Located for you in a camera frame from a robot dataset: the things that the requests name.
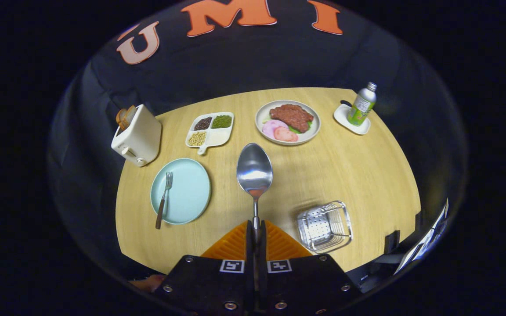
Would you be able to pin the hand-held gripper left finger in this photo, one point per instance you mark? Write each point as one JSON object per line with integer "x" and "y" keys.
{"x": 250, "y": 250}

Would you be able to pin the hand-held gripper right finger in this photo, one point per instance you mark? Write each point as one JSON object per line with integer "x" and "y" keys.
{"x": 262, "y": 250}

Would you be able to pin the silver metal spoon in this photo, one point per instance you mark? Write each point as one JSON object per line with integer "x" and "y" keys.
{"x": 254, "y": 169}

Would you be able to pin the light blue plate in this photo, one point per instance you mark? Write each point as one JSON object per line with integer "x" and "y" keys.
{"x": 189, "y": 193}

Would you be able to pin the white divided tray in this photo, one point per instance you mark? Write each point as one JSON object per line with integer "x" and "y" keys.
{"x": 201, "y": 150}

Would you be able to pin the white rice portion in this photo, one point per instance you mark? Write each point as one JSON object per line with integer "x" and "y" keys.
{"x": 218, "y": 137}

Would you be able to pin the pink ham slice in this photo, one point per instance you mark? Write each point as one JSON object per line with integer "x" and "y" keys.
{"x": 270, "y": 128}
{"x": 286, "y": 134}

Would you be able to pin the yellow soybeans portion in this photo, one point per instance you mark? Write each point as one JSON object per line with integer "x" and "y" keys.
{"x": 196, "y": 138}

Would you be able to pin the green lettuce leaf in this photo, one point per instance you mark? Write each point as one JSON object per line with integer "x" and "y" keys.
{"x": 296, "y": 130}

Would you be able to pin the green mung beans portion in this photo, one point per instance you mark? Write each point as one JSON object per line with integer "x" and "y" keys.
{"x": 221, "y": 121}

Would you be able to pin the dark red beans portion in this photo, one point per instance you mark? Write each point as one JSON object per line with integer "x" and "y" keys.
{"x": 203, "y": 123}

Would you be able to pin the brown meat steak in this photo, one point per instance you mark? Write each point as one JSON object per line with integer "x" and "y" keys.
{"x": 292, "y": 116}

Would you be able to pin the white plate with meat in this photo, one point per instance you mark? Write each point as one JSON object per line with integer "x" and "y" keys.
{"x": 265, "y": 112}

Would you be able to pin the small white dish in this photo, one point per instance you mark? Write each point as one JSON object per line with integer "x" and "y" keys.
{"x": 343, "y": 117}

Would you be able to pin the white toaster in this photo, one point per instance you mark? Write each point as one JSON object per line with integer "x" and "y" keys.
{"x": 141, "y": 136}

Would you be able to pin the white printed board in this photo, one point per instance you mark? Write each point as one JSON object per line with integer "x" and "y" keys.
{"x": 428, "y": 239}

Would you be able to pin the silver bottle with green label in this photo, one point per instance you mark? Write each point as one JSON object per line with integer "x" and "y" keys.
{"x": 360, "y": 107}

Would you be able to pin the brown toast slice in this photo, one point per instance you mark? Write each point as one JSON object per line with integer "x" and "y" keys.
{"x": 130, "y": 114}
{"x": 121, "y": 119}

